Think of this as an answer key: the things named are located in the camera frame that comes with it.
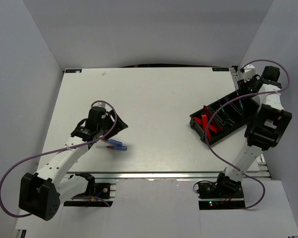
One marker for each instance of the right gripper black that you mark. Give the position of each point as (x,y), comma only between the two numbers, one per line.
(242,86)

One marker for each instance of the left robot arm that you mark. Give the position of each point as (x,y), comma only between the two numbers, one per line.
(43,192)

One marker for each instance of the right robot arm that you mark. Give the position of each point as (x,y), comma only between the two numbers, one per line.
(264,130)

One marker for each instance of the blue label sticker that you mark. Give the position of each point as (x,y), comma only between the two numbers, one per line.
(73,70)
(220,69)

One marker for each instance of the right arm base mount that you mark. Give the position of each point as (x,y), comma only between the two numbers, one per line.
(212,198)

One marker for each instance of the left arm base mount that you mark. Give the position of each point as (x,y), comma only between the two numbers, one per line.
(98,193)

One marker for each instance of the blue label sticker left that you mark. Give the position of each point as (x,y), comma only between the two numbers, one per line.
(73,70)

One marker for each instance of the blue label sticker right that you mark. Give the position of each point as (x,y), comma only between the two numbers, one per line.
(220,69)

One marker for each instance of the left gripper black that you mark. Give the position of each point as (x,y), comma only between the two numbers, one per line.
(120,126)

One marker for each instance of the black divided container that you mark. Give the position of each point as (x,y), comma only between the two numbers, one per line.
(233,110)

